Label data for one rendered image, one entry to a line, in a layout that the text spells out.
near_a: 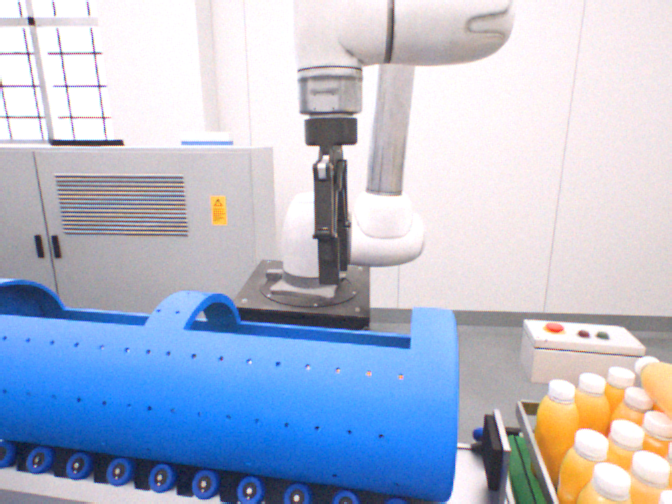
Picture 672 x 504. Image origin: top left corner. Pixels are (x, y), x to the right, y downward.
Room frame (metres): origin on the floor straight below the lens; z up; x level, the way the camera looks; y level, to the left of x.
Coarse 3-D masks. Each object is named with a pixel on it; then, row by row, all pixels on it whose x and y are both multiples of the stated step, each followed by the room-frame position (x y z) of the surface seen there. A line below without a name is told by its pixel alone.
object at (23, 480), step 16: (16, 464) 0.65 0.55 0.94; (0, 480) 0.64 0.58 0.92; (16, 480) 0.63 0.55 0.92; (32, 480) 0.63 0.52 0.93; (48, 480) 0.63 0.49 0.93; (64, 480) 0.62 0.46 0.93; (80, 480) 0.62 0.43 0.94; (176, 480) 0.60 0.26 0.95; (64, 496) 0.61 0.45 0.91; (80, 496) 0.60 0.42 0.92; (96, 496) 0.60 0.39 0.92; (112, 496) 0.60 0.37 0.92; (128, 496) 0.59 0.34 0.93; (144, 496) 0.59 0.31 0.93; (160, 496) 0.59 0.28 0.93; (176, 496) 0.58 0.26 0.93
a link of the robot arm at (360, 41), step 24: (312, 0) 0.59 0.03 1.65; (336, 0) 0.59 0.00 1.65; (360, 0) 0.59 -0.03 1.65; (384, 0) 0.59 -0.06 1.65; (312, 24) 0.59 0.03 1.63; (336, 24) 0.59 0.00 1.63; (360, 24) 0.59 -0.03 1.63; (384, 24) 0.59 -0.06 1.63; (312, 48) 0.60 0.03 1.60; (336, 48) 0.59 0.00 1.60; (360, 48) 0.60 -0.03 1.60; (384, 48) 0.61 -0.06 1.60
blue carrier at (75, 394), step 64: (0, 320) 0.66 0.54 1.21; (64, 320) 0.65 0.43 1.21; (128, 320) 0.86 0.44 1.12; (192, 320) 0.64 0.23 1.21; (448, 320) 0.60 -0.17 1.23; (0, 384) 0.60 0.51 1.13; (64, 384) 0.58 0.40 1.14; (128, 384) 0.57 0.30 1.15; (192, 384) 0.55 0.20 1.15; (256, 384) 0.54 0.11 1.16; (320, 384) 0.53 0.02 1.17; (384, 384) 0.52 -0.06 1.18; (448, 384) 0.51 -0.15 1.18; (128, 448) 0.57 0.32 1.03; (192, 448) 0.54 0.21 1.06; (256, 448) 0.52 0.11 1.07; (320, 448) 0.50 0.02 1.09; (384, 448) 0.49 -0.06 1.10; (448, 448) 0.47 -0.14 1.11
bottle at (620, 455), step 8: (608, 440) 0.57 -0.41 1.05; (608, 448) 0.56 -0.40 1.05; (616, 448) 0.55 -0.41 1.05; (624, 448) 0.54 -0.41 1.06; (632, 448) 0.54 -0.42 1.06; (640, 448) 0.54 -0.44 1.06; (608, 456) 0.55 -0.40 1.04; (616, 456) 0.54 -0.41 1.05; (624, 456) 0.54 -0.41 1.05; (632, 456) 0.54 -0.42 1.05; (616, 464) 0.54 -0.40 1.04; (624, 464) 0.53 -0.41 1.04; (632, 464) 0.53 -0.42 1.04
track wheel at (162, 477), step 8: (160, 464) 0.60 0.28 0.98; (168, 464) 0.60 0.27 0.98; (152, 472) 0.59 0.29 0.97; (160, 472) 0.59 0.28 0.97; (168, 472) 0.59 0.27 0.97; (176, 472) 0.60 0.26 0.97; (152, 480) 0.59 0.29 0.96; (160, 480) 0.59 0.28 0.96; (168, 480) 0.58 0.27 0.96; (152, 488) 0.58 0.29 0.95; (160, 488) 0.58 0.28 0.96; (168, 488) 0.58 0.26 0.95
